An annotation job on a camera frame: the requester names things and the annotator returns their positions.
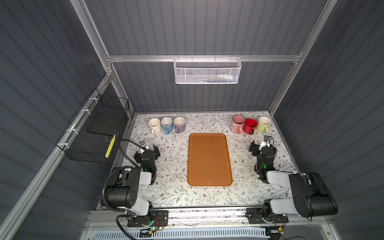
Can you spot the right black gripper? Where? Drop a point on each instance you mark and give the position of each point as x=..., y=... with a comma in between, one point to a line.
x=256, y=147

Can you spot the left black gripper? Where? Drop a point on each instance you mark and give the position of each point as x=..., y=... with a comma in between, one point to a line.
x=154, y=153

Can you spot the light green mug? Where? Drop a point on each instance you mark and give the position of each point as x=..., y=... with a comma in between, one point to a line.
x=264, y=124

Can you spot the red mug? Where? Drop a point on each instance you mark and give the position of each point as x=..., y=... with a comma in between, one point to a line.
x=250, y=126

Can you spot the white mug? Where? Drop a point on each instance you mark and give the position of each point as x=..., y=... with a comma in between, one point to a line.
x=155, y=125

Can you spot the blue textured mug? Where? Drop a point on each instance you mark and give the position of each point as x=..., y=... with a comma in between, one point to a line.
x=167, y=125

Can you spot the pink ghost pattern mug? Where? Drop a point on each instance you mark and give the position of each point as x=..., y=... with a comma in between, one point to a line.
x=237, y=124

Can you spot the purple mug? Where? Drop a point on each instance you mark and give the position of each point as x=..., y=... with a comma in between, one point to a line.
x=180, y=125

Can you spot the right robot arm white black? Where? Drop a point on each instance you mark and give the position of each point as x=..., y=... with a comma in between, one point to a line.
x=310, y=195

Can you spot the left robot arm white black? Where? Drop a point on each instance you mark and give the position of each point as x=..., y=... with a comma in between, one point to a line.
x=121, y=190

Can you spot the yellow marker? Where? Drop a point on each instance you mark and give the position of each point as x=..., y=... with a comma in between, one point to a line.
x=110, y=147

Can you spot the orange plastic tray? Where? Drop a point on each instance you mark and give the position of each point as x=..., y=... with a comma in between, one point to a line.
x=209, y=160

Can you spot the pens in white basket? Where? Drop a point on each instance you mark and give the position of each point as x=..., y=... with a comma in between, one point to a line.
x=229, y=79

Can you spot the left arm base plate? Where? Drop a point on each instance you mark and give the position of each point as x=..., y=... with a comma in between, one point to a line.
x=159, y=218

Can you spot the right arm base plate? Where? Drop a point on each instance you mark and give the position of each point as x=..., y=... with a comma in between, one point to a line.
x=255, y=215

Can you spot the black wire basket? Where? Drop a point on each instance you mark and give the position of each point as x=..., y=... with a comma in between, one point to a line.
x=88, y=137

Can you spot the white wire basket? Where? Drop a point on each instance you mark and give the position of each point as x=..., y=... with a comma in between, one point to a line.
x=188, y=71

